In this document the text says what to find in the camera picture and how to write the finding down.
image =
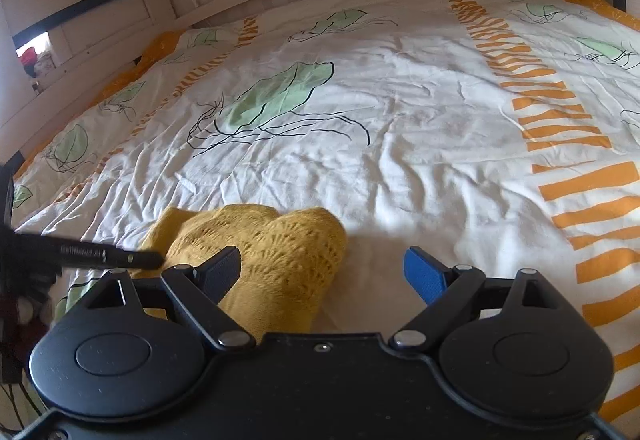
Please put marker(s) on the red cloth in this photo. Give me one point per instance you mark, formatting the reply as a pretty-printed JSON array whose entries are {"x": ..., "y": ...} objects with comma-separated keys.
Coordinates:
[{"x": 27, "y": 54}]

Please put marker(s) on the leaf printed duvet cover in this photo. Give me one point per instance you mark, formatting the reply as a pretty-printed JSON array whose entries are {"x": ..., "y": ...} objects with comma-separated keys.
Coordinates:
[{"x": 425, "y": 120}]

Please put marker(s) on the yellow knitted sweater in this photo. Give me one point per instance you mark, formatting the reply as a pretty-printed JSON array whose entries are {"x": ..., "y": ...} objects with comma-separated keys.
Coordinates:
[{"x": 290, "y": 245}]

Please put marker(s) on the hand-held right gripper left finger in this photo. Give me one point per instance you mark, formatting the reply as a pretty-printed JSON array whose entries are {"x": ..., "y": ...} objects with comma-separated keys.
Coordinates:
[{"x": 222, "y": 272}]

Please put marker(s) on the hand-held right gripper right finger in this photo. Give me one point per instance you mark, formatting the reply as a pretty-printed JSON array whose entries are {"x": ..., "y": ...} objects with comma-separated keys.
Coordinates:
[{"x": 425, "y": 276}]

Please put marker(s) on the person's left forearm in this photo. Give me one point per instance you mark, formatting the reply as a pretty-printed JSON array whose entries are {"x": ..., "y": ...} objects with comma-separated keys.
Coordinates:
[{"x": 12, "y": 345}]

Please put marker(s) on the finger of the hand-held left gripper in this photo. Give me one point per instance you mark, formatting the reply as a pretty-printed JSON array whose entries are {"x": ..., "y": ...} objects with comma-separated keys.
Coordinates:
[{"x": 135, "y": 259}]

